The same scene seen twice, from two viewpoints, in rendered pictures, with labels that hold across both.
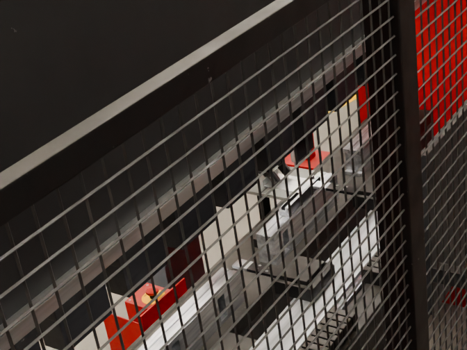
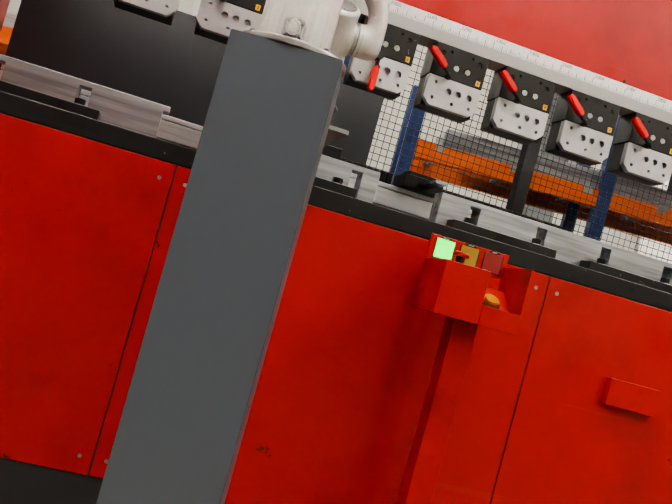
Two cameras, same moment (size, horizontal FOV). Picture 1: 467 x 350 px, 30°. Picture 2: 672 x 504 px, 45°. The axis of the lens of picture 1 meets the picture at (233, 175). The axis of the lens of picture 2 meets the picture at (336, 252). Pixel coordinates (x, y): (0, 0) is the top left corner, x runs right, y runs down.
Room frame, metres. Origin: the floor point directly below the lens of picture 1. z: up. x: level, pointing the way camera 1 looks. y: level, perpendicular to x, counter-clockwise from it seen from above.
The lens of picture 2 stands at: (3.72, 1.28, 0.66)
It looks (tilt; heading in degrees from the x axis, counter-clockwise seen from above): 2 degrees up; 221
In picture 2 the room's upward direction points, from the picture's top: 15 degrees clockwise
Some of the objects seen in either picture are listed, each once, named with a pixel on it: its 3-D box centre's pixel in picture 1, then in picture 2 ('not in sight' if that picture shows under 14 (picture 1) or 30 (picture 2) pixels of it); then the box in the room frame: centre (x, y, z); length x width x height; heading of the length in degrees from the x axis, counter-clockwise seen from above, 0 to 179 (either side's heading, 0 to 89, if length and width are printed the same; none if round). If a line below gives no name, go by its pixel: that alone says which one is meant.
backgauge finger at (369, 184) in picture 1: (354, 188); not in sight; (2.19, -0.34, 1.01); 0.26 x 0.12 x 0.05; 53
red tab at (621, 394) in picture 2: not in sight; (631, 397); (1.55, 0.53, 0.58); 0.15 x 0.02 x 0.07; 143
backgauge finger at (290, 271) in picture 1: (278, 270); (426, 182); (1.84, -0.07, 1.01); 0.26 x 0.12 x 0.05; 53
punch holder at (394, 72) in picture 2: (265, 131); (380, 58); (2.14, -0.10, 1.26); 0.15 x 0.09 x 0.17; 143
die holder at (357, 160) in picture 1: (383, 130); (62, 95); (2.72, -0.54, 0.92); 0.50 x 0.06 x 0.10; 143
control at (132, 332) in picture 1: (147, 314); (472, 282); (2.10, 0.31, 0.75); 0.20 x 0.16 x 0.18; 141
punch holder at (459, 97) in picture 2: (224, 164); (450, 83); (1.98, 0.02, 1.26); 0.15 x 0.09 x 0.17; 143
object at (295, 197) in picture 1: (300, 195); (302, 144); (2.25, -0.19, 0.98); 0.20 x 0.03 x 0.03; 143
